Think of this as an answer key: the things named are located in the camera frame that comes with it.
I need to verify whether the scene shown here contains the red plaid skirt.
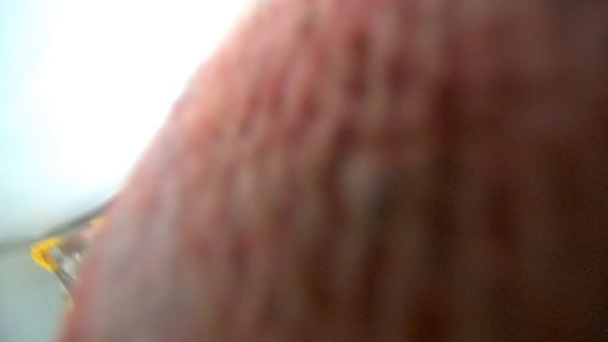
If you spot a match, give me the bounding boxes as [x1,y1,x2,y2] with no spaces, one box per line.
[60,0,607,341]

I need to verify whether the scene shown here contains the yellow tipped metal tongs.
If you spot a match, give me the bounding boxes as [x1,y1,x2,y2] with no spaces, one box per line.
[30,217,107,295]

